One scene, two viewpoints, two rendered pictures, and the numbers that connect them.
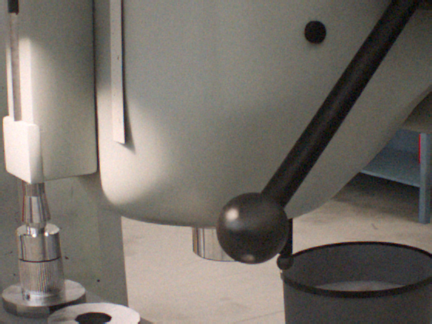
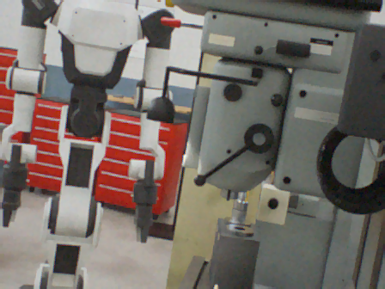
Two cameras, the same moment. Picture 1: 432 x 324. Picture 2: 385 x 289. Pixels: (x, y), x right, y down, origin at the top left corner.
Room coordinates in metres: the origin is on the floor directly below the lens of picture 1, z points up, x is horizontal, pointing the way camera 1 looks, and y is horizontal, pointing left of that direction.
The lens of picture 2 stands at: (-0.80, -0.89, 1.60)
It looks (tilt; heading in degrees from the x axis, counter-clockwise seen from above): 7 degrees down; 38
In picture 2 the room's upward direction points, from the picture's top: 9 degrees clockwise
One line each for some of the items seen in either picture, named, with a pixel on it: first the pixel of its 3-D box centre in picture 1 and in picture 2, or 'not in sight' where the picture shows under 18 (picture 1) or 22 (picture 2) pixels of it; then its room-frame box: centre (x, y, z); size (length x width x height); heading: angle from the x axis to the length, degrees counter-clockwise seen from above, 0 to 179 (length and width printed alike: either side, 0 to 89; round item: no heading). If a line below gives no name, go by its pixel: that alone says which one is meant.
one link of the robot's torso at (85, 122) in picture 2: not in sight; (86, 110); (0.78, 0.87, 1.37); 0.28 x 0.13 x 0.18; 50
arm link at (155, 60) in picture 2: not in sight; (154, 79); (0.90, 0.66, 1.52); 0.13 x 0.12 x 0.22; 141
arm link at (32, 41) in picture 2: not in sight; (30, 59); (0.56, 0.96, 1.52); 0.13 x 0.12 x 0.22; 137
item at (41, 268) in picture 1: (40, 264); (239, 212); (0.87, 0.18, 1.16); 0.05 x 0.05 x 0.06
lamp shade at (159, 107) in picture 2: not in sight; (161, 108); (0.38, 0.15, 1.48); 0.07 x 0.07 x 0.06
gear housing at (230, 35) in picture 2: not in sight; (273, 44); (0.53, -0.04, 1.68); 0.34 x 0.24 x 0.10; 122
